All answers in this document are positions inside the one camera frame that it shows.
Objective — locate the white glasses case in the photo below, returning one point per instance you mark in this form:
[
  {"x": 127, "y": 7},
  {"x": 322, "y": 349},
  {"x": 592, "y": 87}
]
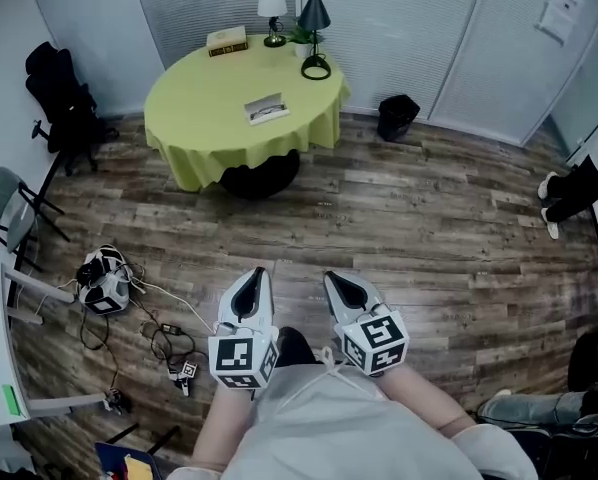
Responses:
[{"x": 271, "y": 102}]

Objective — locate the small dark connector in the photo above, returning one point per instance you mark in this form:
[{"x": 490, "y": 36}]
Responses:
[{"x": 115, "y": 399}]

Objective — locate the thick cream book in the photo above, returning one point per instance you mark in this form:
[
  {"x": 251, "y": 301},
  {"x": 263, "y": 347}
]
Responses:
[{"x": 226, "y": 37}]

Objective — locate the person's dark leg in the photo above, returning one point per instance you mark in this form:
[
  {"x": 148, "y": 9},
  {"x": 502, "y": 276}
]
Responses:
[{"x": 294, "y": 345}]

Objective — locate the black desk lamp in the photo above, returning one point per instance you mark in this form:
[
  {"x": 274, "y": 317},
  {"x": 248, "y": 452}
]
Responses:
[{"x": 314, "y": 15}]

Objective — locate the black waste bin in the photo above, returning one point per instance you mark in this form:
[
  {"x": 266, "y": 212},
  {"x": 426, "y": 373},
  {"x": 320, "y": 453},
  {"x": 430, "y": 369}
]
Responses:
[{"x": 396, "y": 115}]

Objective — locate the thin-framed glasses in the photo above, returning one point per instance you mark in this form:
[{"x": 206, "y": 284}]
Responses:
[{"x": 260, "y": 114}]

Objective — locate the spare hand-held gripper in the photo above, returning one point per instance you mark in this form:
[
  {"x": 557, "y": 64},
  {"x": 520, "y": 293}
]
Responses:
[{"x": 106, "y": 285}]

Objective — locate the white paper notice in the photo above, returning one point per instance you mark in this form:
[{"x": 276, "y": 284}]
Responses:
[{"x": 559, "y": 8}]

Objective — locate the person's left forearm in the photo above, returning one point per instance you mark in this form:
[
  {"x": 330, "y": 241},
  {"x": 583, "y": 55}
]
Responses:
[{"x": 224, "y": 428}]

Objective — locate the black bag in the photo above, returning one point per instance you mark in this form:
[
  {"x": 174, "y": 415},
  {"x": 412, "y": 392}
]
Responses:
[{"x": 579, "y": 450}]

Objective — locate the black round table base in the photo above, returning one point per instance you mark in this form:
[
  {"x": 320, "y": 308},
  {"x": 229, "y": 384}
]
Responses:
[{"x": 259, "y": 178}]

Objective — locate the yellow-green tablecloth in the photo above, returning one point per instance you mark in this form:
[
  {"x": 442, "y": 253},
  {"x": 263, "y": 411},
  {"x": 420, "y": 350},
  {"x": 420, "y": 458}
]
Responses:
[{"x": 214, "y": 118}]

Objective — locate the person's right forearm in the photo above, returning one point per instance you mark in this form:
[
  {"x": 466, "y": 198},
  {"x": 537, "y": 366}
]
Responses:
[{"x": 424, "y": 403}]

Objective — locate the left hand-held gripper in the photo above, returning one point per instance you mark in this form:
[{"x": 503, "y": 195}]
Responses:
[{"x": 239, "y": 355}]

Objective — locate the person's white shirt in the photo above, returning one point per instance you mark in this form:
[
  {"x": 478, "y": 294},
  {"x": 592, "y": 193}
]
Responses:
[{"x": 339, "y": 433}]

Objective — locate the black power adapter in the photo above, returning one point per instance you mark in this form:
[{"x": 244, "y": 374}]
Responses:
[{"x": 170, "y": 328}]

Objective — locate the grey chair with black legs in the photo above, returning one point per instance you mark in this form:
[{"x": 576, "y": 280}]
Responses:
[{"x": 6, "y": 195}]

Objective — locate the blue box with colourful items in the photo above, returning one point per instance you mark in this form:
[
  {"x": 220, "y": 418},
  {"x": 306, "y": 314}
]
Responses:
[{"x": 124, "y": 463}]

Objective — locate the small potted green plant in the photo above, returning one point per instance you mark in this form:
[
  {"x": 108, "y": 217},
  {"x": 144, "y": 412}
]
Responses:
[{"x": 301, "y": 34}]

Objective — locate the green tag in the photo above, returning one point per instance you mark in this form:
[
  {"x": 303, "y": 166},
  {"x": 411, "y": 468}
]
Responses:
[{"x": 10, "y": 400}]

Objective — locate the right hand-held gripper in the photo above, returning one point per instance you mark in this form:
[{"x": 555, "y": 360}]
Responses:
[{"x": 376, "y": 340}]

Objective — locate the black office chair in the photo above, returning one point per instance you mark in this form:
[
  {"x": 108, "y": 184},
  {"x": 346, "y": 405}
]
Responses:
[{"x": 61, "y": 98}]

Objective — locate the small white patterned device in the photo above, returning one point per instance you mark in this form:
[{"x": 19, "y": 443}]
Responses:
[{"x": 188, "y": 369}]

